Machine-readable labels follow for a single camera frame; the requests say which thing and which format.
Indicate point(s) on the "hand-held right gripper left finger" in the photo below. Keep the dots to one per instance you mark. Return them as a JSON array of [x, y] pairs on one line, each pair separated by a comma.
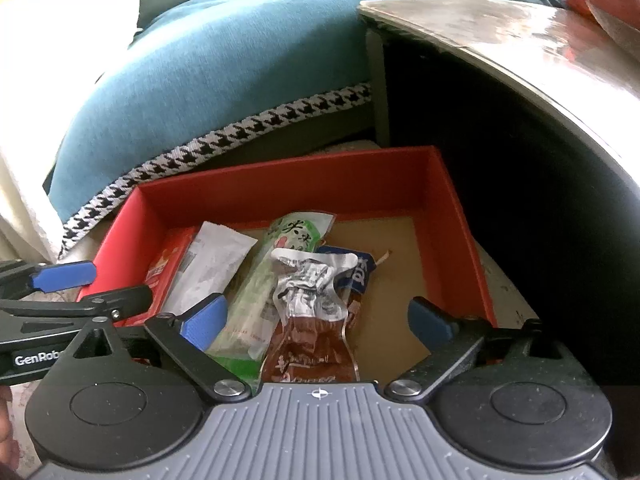
[[206, 322]]

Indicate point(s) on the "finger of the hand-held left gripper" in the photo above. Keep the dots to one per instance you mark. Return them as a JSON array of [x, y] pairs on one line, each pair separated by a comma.
[[65, 276], [120, 301]]

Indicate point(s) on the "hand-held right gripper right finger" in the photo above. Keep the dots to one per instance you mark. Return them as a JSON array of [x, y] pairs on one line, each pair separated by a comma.
[[430, 327]]

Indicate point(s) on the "green white snack packet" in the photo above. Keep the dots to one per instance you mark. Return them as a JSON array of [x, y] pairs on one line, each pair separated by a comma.
[[250, 305]]

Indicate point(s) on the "long white snack packet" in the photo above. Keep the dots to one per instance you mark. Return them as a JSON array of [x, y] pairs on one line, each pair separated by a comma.
[[210, 265]]

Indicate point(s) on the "small red snack packet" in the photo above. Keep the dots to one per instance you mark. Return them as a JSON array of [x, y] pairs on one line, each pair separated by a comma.
[[167, 260]]

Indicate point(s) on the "blue label snack packet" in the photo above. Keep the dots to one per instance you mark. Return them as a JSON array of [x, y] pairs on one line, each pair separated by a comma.
[[360, 277]]

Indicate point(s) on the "silver brown snack pouch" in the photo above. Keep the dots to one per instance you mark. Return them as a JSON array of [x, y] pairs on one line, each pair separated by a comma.
[[310, 340]]

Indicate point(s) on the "red cardboard box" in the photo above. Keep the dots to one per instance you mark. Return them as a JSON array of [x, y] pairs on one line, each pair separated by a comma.
[[300, 180]]

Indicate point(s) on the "coffee table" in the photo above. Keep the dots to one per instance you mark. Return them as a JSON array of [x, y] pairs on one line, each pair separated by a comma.
[[525, 160]]

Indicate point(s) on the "white blanket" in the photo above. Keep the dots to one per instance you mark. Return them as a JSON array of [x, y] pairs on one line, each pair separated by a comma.
[[30, 85]]

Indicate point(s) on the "blue sofa cover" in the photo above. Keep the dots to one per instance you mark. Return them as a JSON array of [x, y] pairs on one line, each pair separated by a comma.
[[225, 85]]

